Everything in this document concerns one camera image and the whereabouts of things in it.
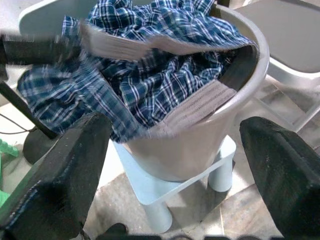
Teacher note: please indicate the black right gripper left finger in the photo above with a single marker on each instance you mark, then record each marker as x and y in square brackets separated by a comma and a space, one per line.
[55, 180]

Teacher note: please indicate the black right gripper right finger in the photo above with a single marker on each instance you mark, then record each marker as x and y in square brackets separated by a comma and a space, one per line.
[287, 175]

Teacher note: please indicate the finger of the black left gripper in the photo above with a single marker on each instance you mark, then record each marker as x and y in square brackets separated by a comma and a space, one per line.
[30, 50]

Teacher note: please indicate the blue plaid shorts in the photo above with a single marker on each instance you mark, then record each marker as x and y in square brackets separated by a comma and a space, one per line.
[155, 87]

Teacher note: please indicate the black floor stand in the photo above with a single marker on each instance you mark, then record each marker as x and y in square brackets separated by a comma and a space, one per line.
[41, 147]

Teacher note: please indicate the green plastic item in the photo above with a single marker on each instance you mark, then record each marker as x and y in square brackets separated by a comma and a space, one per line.
[5, 197]

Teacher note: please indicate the grey plastic laundry basket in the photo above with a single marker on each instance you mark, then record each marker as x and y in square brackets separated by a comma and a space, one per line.
[190, 155]

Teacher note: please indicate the light blue plastic stool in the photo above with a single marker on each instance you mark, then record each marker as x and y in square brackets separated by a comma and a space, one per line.
[155, 192]

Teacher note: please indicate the grey folding chair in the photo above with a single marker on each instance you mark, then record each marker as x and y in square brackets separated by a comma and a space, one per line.
[287, 32]

